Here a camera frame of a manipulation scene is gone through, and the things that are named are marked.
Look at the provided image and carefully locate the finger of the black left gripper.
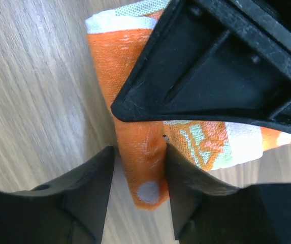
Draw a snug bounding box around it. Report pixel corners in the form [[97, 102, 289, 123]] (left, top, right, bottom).
[[111, 0, 291, 134]]

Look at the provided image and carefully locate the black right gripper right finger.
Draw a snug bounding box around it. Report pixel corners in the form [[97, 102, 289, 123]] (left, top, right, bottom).
[[166, 145, 291, 243]]

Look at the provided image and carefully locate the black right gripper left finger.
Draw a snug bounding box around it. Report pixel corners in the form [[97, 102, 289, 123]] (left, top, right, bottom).
[[0, 146, 114, 243]]

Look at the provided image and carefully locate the orange white fox towel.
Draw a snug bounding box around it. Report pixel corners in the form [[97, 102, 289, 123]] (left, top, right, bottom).
[[85, 1, 291, 210]]

